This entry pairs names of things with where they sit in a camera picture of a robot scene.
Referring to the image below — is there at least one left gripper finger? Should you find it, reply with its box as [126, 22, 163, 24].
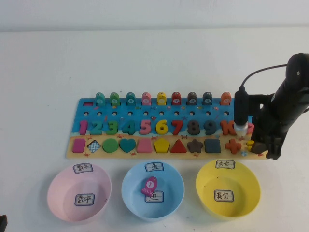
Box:
[0, 214, 8, 232]

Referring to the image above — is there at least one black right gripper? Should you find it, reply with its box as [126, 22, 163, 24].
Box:
[251, 94, 294, 160]

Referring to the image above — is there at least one orange plus sign piece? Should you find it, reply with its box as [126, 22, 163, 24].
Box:
[225, 139, 242, 154]

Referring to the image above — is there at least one yellow bowl rim label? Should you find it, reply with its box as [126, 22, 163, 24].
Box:
[215, 159, 236, 170]

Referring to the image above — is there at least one orange number 10 piece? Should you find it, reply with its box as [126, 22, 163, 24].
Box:
[220, 120, 236, 135]

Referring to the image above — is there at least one yellow plastic bowl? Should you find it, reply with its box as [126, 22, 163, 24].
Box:
[195, 159, 262, 221]

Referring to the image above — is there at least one dark blue square piece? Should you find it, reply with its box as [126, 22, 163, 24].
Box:
[204, 138, 222, 154]

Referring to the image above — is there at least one dark blue number 9 piece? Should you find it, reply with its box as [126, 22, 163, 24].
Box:
[203, 119, 217, 135]

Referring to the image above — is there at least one yellow bowl inside label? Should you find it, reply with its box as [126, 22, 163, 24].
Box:
[213, 190, 235, 203]

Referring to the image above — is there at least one orange fish piece 10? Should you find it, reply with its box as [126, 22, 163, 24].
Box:
[220, 91, 232, 106]

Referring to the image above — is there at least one pink plastic bowl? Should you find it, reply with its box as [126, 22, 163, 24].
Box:
[47, 163, 112, 222]

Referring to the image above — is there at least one brown star piece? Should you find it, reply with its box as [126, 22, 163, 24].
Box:
[187, 138, 204, 153]

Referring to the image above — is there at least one brown number 8 piece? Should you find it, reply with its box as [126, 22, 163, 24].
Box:
[187, 119, 200, 135]

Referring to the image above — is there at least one dark blue fish piece 9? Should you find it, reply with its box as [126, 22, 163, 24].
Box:
[202, 91, 212, 106]

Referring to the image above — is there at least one pink bowl inside label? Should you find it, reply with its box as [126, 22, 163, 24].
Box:
[74, 193, 95, 206]

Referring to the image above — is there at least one red triangle piece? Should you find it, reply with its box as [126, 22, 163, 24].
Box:
[169, 139, 187, 153]

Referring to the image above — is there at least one brown fish piece 8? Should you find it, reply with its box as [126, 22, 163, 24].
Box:
[187, 91, 197, 106]

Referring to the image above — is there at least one red number 7 piece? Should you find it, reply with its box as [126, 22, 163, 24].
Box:
[171, 119, 184, 135]

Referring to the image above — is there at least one pink bowl rim label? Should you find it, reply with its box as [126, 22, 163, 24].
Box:
[73, 163, 94, 174]

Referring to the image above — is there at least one blue plastic bowl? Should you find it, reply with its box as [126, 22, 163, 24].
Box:
[121, 161, 185, 222]

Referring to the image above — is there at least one blue wooden puzzle board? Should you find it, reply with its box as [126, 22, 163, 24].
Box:
[66, 97, 269, 160]

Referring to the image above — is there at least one red fish piece 7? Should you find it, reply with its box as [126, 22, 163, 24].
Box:
[171, 91, 182, 106]

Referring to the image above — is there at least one yellow pentagon piece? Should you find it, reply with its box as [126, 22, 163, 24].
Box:
[154, 139, 171, 154]

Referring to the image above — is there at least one yellow number 6 piece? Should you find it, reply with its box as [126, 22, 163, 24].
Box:
[155, 119, 169, 135]

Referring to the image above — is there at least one magenta rectangle piece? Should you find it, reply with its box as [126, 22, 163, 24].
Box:
[73, 139, 86, 154]

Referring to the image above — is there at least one blue bowl rim label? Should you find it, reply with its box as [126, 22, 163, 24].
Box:
[145, 162, 164, 173]

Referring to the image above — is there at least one yellow fish piece 6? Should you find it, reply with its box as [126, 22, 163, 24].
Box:
[157, 91, 168, 106]

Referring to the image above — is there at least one blue bowl inside label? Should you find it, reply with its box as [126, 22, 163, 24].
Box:
[144, 190, 165, 203]

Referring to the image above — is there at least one pink trapezoid piece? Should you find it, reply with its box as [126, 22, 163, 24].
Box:
[137, 139, 154, 153]

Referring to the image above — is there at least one pink number 5 piece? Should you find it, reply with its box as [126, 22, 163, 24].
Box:
[139, 119, 153, 135]

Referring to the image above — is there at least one magenta fish piece 1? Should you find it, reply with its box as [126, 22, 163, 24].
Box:
[140, 177, 158, 195]

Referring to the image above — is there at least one pink fish piece 5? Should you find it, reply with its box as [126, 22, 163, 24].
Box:
[141, 92, 152, 106]

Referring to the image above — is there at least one teal number 2 piece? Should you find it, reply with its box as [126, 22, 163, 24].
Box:
[89, 120, 103, 136]

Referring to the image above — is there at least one green circle piece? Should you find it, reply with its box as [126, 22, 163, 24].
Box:
[102, 139, 119, 154]

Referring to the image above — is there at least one teal number 4 piece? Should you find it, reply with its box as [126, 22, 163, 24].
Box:
[122, 120, 137, 135]

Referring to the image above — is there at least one teal heart piece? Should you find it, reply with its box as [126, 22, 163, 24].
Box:
[119, 139, 137, 154]

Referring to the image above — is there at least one teal fish piece 4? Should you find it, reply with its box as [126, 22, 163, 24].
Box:
[126, 92, 137, 106]

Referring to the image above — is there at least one green number 3 piece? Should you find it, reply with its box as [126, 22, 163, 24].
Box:
[106, 120, 120, 136]

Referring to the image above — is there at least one light teal fish piece 2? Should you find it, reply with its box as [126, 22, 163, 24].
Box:
[95, 92, 106, 107]

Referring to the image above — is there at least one green fish piece 3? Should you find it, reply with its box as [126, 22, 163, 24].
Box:
[110, 92, 121, 107]

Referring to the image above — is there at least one black cylindrical wrist camera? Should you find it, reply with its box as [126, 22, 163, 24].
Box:
[235, 87, 254, 137]

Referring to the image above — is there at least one black camera cable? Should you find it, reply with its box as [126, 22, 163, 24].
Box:
[239, 63, 289, 92]

